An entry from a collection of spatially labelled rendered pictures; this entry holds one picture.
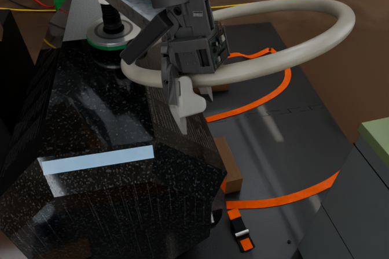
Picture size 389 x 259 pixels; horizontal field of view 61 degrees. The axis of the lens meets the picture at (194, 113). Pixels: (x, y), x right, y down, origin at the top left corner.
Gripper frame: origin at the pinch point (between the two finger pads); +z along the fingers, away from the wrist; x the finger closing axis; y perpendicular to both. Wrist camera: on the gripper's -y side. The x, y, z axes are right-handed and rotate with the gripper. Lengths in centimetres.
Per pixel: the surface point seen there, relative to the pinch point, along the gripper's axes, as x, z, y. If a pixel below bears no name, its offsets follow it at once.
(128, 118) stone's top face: 26, 17, -40
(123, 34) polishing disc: 57, -2, -57
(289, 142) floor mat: 125, 93, -17
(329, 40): 11.1, -7.1, 20.9
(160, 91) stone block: 47, 18, -41
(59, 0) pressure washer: 156, -12, -193
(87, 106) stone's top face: 25, 12, -55
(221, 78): -0.5, -6.5, 6.7
